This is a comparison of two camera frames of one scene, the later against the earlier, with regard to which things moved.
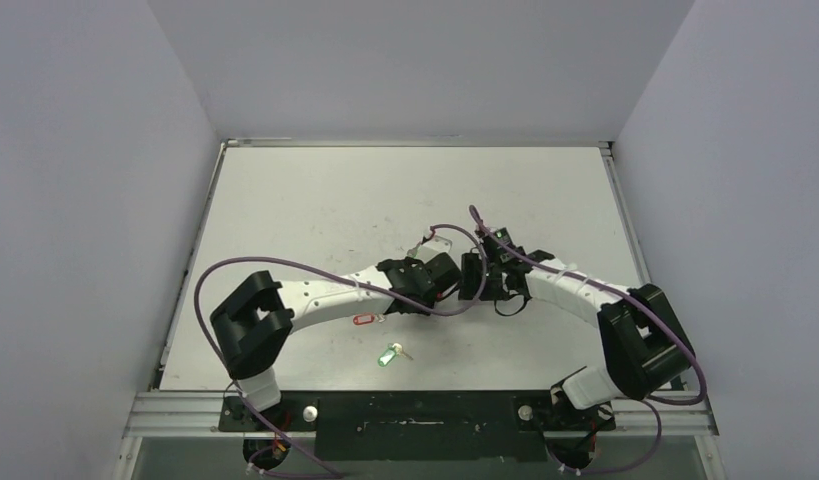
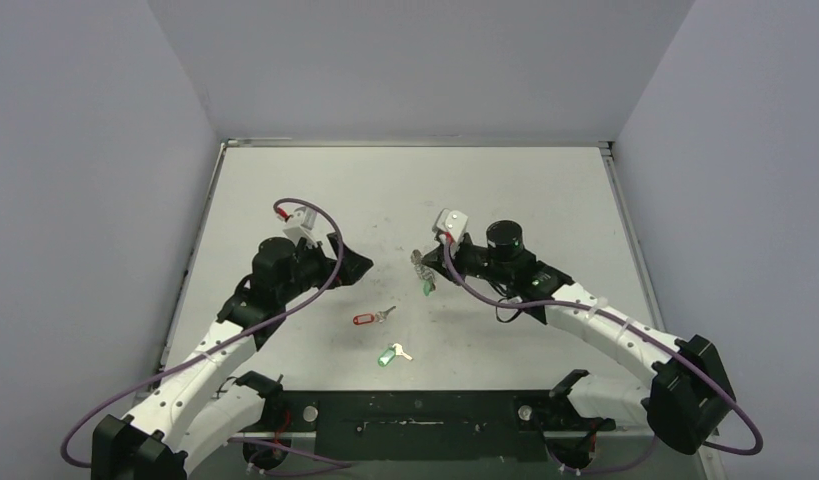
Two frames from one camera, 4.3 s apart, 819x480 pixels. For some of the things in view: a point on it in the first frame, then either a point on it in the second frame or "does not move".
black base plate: x=420 y=426 does not move
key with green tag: x=388 y=356 does not move
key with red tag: x=368 y=318 does not move
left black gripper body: x=411 y=262 to x=312 y=267
